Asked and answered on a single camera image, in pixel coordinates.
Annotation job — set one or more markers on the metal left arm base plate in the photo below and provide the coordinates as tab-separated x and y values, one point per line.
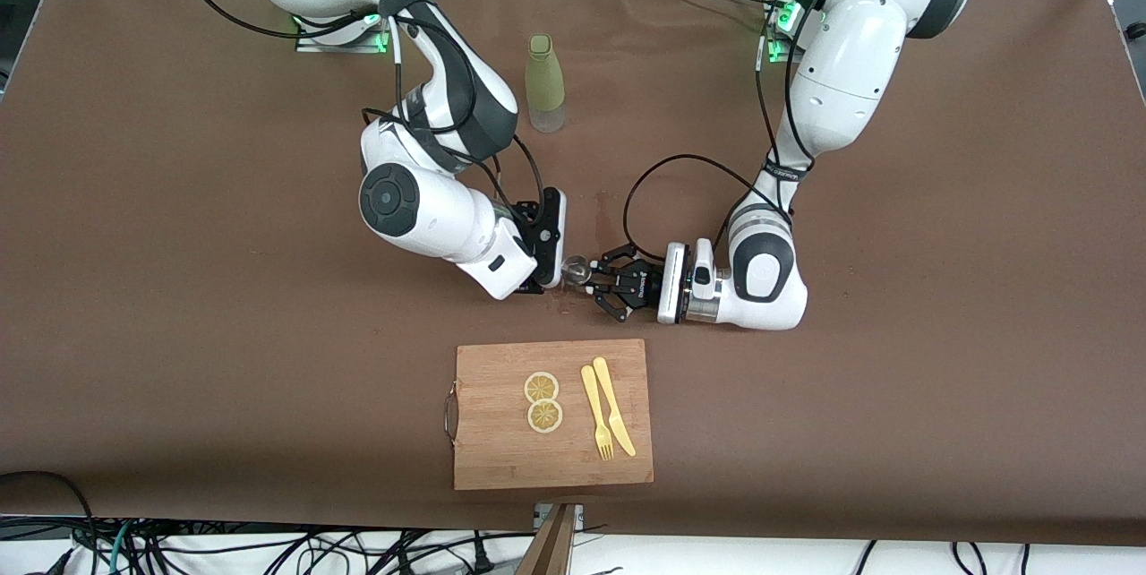
775	20

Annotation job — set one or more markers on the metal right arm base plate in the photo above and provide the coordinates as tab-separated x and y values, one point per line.
309	44

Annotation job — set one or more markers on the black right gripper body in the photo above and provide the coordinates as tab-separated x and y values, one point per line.
532	287

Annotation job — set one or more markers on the wooden beam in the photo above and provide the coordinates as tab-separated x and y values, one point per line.
548	548

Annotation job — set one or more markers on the black power plug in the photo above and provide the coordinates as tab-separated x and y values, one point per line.
482	555

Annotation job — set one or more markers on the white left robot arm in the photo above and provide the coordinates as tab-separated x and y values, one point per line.
846	64

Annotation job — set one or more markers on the lemon slice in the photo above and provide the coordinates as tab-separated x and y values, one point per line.
544	416
542	387

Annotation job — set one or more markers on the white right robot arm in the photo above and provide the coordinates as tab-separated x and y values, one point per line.
421	208

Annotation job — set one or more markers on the green sleeved glass bottle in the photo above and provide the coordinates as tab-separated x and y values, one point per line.
545	78

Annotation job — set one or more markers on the yellow plastic fork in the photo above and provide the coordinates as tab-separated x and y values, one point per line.
594	409

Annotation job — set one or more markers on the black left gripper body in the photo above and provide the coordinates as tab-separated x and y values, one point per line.
641	283

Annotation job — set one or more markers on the clear glass cup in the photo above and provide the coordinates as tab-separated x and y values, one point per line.
575	271

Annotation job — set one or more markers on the wooden cutting board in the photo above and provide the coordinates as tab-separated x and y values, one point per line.
555	459

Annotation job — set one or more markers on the brown table cover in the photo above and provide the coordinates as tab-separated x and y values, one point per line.
269	396

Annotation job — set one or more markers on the metal clamp bracket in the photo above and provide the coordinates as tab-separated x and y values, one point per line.
577	514

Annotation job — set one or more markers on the yellow plastic knife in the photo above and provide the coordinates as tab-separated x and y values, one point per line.
612	405

